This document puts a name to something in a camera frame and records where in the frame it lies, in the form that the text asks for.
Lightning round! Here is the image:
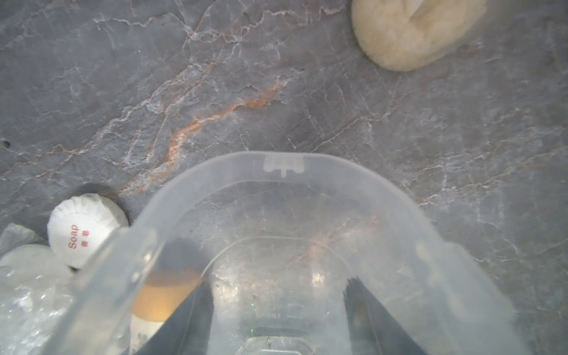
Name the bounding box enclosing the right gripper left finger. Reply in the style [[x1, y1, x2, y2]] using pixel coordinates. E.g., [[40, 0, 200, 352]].
[[136, 280, 214, 354]]

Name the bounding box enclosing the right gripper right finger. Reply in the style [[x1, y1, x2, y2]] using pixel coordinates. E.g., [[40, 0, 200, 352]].
[[343, 277, 426, 355]]

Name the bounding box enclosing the clear container blue lid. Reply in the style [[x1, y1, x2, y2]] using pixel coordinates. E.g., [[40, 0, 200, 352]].
[[44, 152, 529, 354]]

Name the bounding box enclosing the small bottle black cap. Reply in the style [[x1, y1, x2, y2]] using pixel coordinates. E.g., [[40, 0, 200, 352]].
[[351, 0, 488, 72]]

